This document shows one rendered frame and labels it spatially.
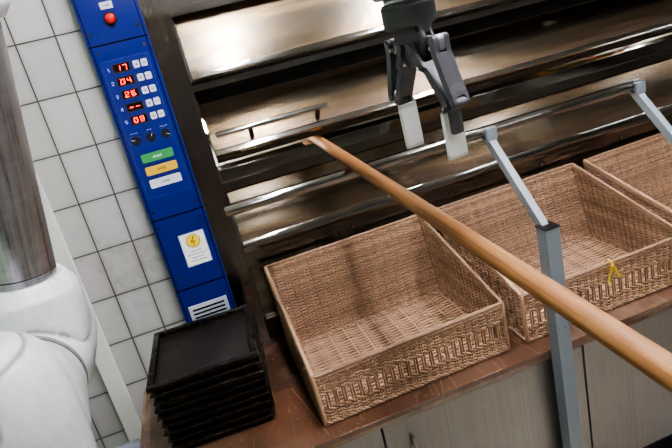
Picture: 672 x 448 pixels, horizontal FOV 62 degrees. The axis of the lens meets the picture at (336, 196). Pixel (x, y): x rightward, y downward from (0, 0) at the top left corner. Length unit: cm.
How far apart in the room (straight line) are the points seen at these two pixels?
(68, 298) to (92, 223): 84
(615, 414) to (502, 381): 43
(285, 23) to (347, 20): 19
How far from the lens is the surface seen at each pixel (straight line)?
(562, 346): 161
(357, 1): 178
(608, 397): 189
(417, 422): 157
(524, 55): 197
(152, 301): 185
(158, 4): 168
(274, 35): 170
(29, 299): 93
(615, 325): 64
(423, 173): 189
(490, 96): 198
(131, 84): 165
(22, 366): 79
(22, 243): 92
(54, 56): 170
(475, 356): 162
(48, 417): 80
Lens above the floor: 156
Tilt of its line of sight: 18 degrees down
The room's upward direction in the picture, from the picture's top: 14 degrees counter-clockwise
